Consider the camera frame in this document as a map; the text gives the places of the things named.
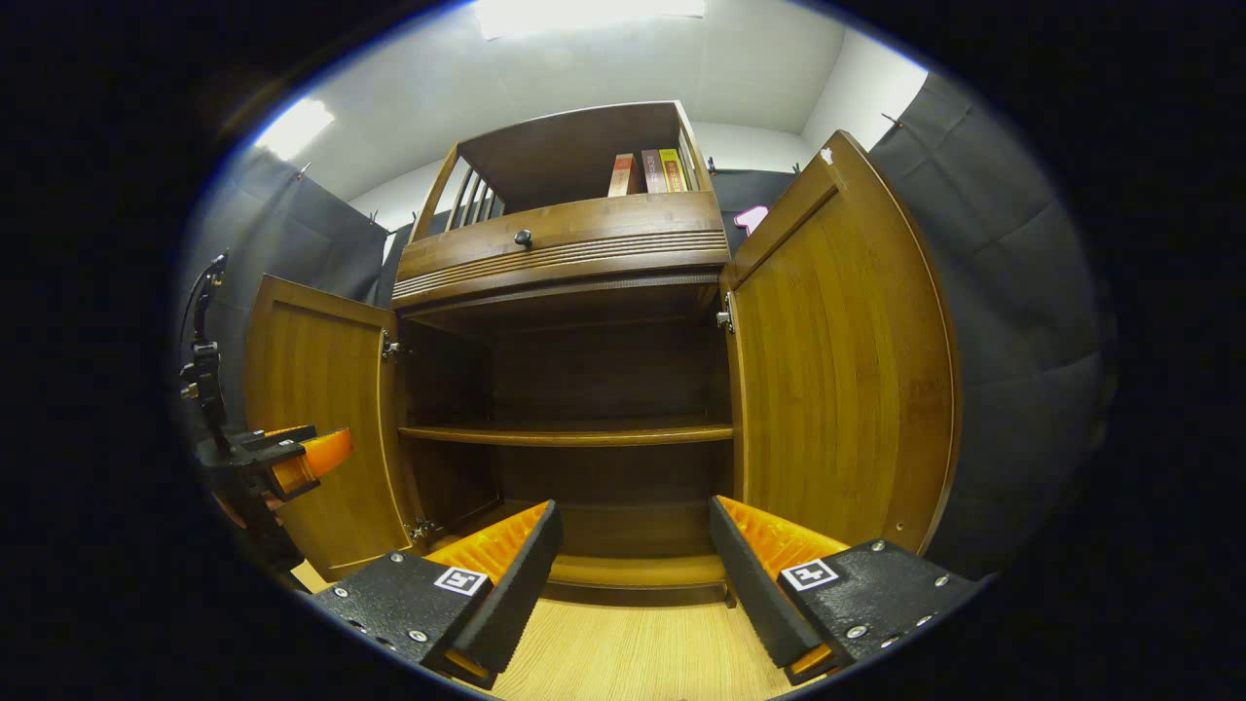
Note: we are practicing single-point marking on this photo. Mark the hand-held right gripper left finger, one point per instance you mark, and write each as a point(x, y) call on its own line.
point(516, 594)

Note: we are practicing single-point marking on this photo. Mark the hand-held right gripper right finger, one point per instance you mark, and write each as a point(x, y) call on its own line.
point(750, 594)

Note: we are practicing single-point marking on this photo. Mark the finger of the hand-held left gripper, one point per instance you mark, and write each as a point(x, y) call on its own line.
point(287, 435)
point(326, 458)

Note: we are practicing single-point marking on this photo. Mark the wooden shoe cabinet door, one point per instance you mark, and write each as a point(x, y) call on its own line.
point(837, 370)
point(321, 409)

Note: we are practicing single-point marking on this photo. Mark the metal door hinge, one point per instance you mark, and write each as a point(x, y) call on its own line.
point(392, 347)
point(423, 531)
point(725, 316)

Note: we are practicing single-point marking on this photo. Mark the ceiling light panel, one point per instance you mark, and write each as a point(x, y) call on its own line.
point(292, 129)

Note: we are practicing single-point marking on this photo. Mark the wooden grooved drawer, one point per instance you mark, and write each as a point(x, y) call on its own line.
point(623, 219)

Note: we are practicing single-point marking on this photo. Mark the black backdrop cloth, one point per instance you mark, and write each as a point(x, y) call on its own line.
point(1022, 292)

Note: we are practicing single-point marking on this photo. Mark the yellow book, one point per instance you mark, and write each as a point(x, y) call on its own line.
point(674, 170)

